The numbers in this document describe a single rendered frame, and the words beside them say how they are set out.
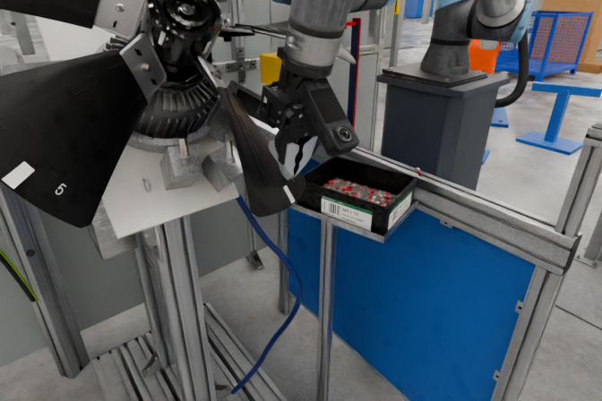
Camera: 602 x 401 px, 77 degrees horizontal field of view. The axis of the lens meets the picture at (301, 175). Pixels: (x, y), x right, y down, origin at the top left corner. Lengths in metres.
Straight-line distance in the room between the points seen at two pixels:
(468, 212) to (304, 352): 0.96
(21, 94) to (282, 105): 0.33
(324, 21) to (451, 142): 0.82
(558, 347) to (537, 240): 1.11
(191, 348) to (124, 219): 0.50
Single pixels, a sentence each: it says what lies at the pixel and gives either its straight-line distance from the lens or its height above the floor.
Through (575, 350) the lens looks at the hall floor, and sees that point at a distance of 1.94.
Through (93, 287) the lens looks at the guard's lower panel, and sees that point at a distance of 1.72.
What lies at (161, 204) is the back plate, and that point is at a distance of 0.82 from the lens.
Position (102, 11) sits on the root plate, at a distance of 0.75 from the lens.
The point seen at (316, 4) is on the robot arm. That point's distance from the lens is 0.50.
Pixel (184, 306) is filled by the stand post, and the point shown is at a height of 0.52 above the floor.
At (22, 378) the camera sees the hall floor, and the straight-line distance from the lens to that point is 1.84.
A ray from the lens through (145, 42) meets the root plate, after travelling 0.68.
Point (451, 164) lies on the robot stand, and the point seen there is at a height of 0.76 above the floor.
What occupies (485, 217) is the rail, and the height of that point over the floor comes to 0.83.
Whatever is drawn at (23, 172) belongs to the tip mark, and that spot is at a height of 1.05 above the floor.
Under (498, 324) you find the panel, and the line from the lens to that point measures 1.00.
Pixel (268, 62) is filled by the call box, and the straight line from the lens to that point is 1.23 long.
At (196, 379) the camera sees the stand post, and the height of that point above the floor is 0.24.
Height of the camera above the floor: 1.24
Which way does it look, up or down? 26 degrees down
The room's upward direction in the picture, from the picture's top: straight up
